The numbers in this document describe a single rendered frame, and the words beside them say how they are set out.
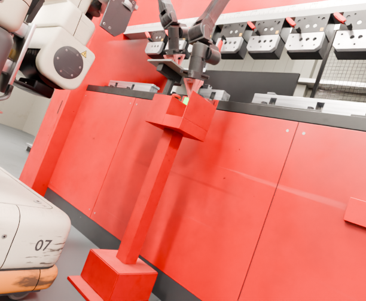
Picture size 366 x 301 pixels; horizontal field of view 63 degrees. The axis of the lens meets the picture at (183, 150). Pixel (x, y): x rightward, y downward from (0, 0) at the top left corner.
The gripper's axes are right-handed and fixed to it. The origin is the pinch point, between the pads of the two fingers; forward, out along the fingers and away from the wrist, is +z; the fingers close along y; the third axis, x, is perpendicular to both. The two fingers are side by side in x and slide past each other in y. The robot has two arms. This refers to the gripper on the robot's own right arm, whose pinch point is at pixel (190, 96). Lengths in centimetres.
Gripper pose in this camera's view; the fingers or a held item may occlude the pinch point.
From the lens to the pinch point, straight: 116.5
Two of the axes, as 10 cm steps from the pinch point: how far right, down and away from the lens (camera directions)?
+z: -1.9, 9.7, 1.2
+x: -7.0, -2.2, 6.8
